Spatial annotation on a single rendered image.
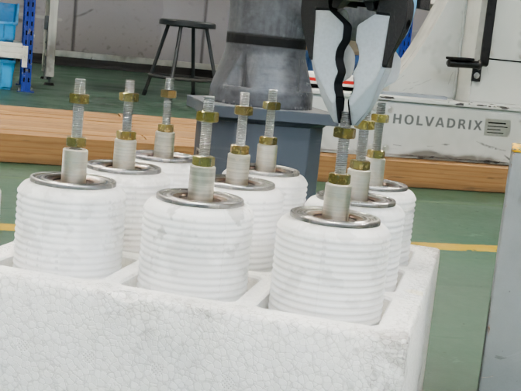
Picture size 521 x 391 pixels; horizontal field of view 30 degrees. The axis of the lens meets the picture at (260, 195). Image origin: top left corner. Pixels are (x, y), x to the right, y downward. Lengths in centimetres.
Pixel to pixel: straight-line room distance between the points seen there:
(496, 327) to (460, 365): 34
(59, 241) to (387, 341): 29
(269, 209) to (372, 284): 17
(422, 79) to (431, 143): 25
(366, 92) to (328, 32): 6
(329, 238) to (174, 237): 13
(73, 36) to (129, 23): 53
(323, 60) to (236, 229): 16
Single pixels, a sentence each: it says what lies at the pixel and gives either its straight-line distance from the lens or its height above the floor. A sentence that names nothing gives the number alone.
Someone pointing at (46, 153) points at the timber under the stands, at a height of 3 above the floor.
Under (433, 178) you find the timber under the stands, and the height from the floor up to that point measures 3.
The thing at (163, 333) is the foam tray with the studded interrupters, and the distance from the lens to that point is 79.
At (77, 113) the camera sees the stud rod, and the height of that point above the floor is 31.
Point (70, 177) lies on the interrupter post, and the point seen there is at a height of 26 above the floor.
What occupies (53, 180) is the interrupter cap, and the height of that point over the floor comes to 25.
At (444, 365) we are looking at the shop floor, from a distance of 130.
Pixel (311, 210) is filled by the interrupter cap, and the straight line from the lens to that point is 82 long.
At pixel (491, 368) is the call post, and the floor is 10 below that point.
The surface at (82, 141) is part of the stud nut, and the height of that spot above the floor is 29.
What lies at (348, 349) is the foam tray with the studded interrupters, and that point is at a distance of 75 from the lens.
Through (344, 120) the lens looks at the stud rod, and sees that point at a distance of 80.
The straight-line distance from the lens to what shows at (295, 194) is 103.
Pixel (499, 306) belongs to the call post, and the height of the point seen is 16.
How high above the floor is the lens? 39
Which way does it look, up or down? 9 degrees down
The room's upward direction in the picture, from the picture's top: 6 degrees clockwise
